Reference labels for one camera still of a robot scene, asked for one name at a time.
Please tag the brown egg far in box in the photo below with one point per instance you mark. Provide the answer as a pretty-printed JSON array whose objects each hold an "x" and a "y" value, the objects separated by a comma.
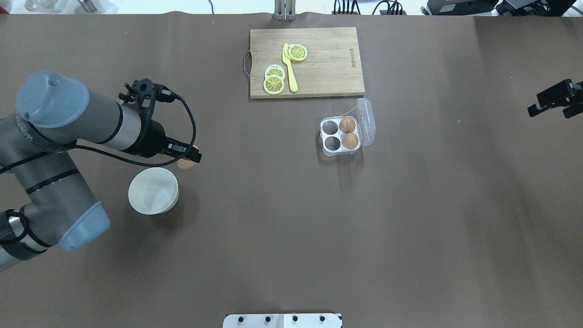
[{"x": 347, "y": 125}]

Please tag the upper lemon slice of pair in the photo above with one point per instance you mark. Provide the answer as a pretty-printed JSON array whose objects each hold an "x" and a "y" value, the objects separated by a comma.
[{"x": 275, "y": 70}]

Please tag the wooden cutting board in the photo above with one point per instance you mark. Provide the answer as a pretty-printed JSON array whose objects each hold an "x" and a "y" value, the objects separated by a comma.
[{"x": 332, "y": 68}]

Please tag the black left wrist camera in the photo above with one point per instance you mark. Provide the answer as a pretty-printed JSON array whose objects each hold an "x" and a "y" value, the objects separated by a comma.
[{"x": 142, "y": 95}]

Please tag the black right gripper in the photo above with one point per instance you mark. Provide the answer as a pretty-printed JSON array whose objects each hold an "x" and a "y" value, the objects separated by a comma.
[{"x": 556, "y": 96}]

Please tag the clear plastic egg box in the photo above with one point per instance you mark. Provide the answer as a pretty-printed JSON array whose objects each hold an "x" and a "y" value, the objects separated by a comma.
[{"x": 331, "y": 135}]

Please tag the white bowl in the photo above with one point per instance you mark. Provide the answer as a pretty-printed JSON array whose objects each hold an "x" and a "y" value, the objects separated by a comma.
[{"x": 153, "y": 191}]

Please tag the brown egg from bowl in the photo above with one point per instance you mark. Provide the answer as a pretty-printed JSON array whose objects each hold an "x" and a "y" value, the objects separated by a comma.
[{"x": 188, "y": 162}]

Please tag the lower lemon slice of pair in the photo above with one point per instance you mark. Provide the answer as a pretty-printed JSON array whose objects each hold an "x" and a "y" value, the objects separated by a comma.
[{"x": 274, "y": 84}]

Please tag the brown egg near in box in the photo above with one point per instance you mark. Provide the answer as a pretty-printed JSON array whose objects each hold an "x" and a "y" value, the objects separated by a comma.
[{"x": 350, "y": 141}]

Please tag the aluminium frame post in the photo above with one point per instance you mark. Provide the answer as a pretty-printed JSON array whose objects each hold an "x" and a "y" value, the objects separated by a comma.
[{"x": 285, "y": 10}]

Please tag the brown egg in box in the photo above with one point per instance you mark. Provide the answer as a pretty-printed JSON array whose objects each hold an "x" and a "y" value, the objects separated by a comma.
[
  {"x": 350, "y": 141},
  {"x": 347, "y": 125}
]

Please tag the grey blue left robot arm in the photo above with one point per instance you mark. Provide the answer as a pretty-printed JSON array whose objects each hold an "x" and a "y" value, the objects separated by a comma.
[{"x": 53, "y": 113}]

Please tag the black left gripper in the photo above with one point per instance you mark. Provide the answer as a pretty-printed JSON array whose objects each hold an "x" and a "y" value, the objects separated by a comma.
[{"x": 153, "y": 138}]

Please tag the white camera stand base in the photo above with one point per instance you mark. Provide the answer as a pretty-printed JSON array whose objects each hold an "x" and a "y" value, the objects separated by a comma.
[{"x": 283, "y": 320}]

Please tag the yellow plastic knife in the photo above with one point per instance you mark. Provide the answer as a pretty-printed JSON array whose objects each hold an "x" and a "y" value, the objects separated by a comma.
[{"x": 293, "y": 86}]

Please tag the lemon slice by knife tip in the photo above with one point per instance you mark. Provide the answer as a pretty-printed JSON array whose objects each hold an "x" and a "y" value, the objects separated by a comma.
[{"x": 296, "y": 52}]

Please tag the lemon slice of pair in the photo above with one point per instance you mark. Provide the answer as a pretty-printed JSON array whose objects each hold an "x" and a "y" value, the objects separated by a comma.
[
  {"x": 274, "y": 84},
  {"x": 275, "y": 70}
]

